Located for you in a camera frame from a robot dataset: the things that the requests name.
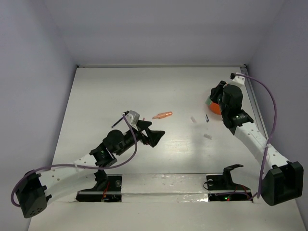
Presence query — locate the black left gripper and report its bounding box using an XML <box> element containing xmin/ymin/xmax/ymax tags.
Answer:
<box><xmin>115</xmin><ymin>120</ymin><xmax>164</xmax><ymax>155</ymax></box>

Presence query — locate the peach translucent marker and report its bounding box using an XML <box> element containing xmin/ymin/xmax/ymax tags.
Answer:
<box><xmin>152</xmin><ymin>111</ymin><xmax>173</xmax><ymax>119</ymax></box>

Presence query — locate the mint green highlighter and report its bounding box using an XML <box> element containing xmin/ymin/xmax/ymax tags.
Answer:
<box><xmin>205</xmin><ymin>97</ymin><xmax>212</xmax><ymax>105</ymax></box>

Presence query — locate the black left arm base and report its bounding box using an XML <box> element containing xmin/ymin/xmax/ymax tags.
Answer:
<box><xmin>76</xmin><ymin>173</ymin><xmax>122</xmax><ymax>203</ymax></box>

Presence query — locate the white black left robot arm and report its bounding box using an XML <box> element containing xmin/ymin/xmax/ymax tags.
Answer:
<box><xmin>10</xmin><ymin>120</ymin><xmax>165</xmax><ymax>218</ymax></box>

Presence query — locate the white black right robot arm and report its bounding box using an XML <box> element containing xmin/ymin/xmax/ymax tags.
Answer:
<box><xmin>209</xmin><ymin>81</ymin><xmax>304</xmax><ymax>206</ymax></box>

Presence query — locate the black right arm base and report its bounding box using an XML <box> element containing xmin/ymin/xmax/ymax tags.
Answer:
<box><xmin>203</xmin><ymin>164</ymin><xmax>253</xmax><ymax>202</ymax></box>

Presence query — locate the orange round organizer container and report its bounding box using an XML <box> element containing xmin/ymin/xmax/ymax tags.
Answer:
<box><xmin>209</xmin><ymin>102</ymin><xmax>221</xmax><ymax>115</ymax></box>

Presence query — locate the clear plastic cap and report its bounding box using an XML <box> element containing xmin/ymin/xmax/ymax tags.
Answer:
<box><xmin>191</xmin><ymin>116</ymin><xmax>197</xmax><ymax>124</ymax></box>

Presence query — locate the small clear plastic piece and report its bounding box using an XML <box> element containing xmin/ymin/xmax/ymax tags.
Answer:
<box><xmin>204</xmin><ymin>134</ymin><xmax>212</xmax><ymax>140</ymax></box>

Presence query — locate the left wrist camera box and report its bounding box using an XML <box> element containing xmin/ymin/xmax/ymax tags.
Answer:
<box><xmin>124</xmin><ymin>110</ymin><xmax>140</xmax><ymax>127</ymax></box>

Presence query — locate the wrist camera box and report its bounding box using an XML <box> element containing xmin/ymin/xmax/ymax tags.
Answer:
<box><xmin>229</xmin><ymin>73</ymin><xmax>245</xmax><ymax>88</ymax></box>
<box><xmin>124</xmin><ymin>110</ymin><xmax>140</xmax><ymax>127</ymax></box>

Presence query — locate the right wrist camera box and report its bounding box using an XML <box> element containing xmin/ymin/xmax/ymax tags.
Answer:
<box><xmin>229</xmin><ymin>73</ymin><xmax>245</xmax><ymax>88</ymax></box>

